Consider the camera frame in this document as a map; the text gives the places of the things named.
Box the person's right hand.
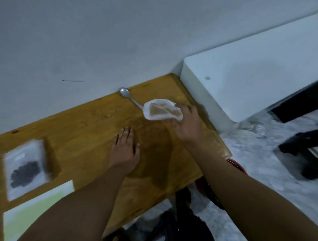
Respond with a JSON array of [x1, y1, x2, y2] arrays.
[[171, 103, 207, 146]]

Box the person's left hand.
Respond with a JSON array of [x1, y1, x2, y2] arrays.
[[109, 126, 141, 175]]

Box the clear bag of brown powder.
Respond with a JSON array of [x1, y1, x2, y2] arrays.
[[143, 99, 184, 121]]

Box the person's left forearm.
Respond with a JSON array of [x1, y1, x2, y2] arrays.
[[17, 166, 136, 241]]

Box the person's right forearm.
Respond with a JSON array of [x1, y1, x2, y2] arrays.
[[185, 137, 318, 241]]

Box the metal spoon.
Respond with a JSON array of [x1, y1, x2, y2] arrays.
[[120, 87, 144, 110]]

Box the red stool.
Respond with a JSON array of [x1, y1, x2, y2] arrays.
[[195, 158, 249, 211]]

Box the person's dark trousers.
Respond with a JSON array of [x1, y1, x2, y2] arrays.
[[103, 186, 215, 241]]

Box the white block bench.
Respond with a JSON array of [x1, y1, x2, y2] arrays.
[[180, 12, 318, 132]]

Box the clear bag of dark bits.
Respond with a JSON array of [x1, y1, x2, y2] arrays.
[[3, 139, 53, 202]]

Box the white and green paper sheet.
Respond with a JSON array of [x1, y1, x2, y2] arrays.
[[3, 180, 75, 241]]

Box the black chair base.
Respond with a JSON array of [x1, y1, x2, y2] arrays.
[[278, 130, 318, 181]]

